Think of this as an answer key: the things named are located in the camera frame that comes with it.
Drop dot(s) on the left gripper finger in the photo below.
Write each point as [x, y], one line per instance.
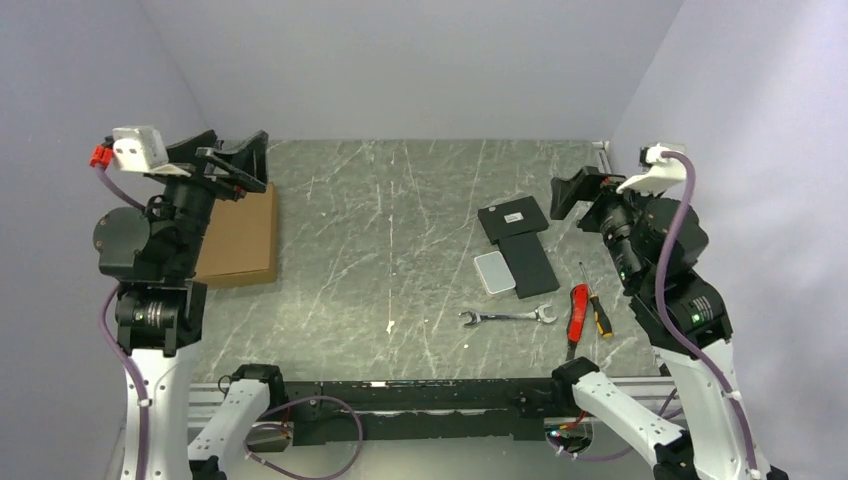
[246, 162]
[186, 149]

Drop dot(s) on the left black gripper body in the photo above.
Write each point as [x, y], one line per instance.
[218, 182]

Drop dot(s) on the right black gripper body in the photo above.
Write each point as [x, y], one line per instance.
[607, 202]

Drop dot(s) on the brown cardboard express box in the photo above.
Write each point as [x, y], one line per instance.
[240, 247]

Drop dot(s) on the red utility knife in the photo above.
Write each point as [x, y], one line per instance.
[579, 301]

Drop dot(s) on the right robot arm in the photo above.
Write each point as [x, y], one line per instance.
[654, 243]

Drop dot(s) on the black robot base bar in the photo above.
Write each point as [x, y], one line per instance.
[522, 409]

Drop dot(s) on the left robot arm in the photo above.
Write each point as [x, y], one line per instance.
[152, 250]

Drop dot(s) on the black square box with label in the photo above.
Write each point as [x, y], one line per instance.
[512, 218]

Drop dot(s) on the black flat rectangular box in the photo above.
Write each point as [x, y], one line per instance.
[529, 265]

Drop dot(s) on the yellow black screwdriver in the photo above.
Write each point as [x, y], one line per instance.
[602, 320]

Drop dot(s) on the white rounded power bank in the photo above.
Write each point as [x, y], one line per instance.
[494, 273]

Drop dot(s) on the silver open-end wrench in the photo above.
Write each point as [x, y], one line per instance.
[541, 314]

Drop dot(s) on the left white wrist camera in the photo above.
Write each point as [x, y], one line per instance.
[136, 149]

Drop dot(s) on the aluminium frame rail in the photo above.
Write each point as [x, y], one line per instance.
[204, 399]

